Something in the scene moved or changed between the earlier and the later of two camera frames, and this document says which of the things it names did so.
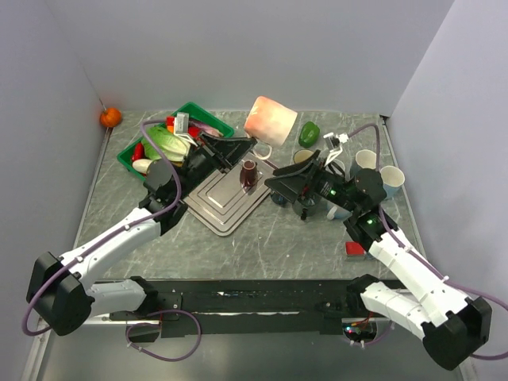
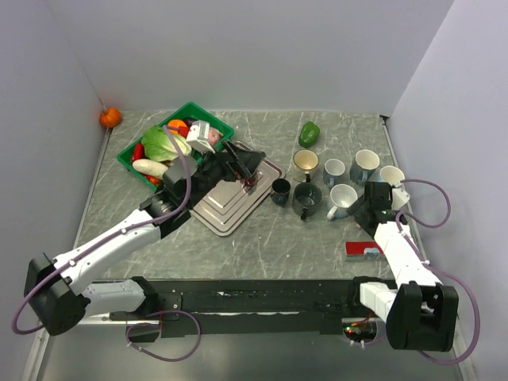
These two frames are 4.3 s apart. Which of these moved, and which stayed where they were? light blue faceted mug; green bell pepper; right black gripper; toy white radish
Moved: right black gripper
Stayed: light blue faceted mug; toy white radish; green bell pepper
